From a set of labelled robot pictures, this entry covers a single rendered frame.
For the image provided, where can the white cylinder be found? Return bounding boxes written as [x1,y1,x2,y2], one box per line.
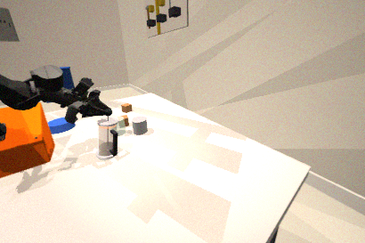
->
[132,117,148,135]

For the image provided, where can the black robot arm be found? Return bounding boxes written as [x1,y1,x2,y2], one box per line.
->
[0,65,94,141]

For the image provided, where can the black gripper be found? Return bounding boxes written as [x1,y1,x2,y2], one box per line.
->
[58,89,110,124]

